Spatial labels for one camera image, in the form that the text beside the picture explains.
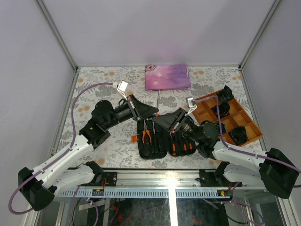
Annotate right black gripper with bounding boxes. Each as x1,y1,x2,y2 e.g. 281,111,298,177
153,108,202,144

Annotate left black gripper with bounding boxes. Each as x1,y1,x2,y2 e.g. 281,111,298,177
105,95,160,130

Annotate orange handled long-nose pliers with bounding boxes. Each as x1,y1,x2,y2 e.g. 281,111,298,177
142,121,151,145

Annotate black plastic tool case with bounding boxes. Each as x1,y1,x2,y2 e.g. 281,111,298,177
132,118,196,160

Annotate large black orange screwdriver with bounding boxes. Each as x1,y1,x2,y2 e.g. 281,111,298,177
171,138,177,156

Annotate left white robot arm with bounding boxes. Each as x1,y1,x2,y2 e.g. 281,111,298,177
18,95,158,211

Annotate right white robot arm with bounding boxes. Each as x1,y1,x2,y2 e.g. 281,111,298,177
153,108,301,199

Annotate folded purple cloth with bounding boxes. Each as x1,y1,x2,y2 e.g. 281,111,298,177
145,64,191,91

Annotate black tape roll near left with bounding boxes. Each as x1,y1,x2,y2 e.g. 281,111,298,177
202,120,226,134

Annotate black tape roll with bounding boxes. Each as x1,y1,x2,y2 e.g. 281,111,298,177
217,85,234,103
202,120,226,134
211,102,230,118
229,126,248,145

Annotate black tape roll middle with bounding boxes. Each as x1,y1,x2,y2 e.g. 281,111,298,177
211,102,230,118

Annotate black tape roll far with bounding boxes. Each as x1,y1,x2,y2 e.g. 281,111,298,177
217,85,234,103

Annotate wooden compartment tray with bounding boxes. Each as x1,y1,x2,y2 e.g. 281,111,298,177
193,90,263,146

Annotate black tape roll near right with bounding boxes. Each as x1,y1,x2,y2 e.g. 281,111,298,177
229,126,248,145

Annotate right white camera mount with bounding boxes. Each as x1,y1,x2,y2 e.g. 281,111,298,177
185,97,197,114

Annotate aluminium front rail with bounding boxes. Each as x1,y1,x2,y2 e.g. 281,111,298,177
35,168,289,198

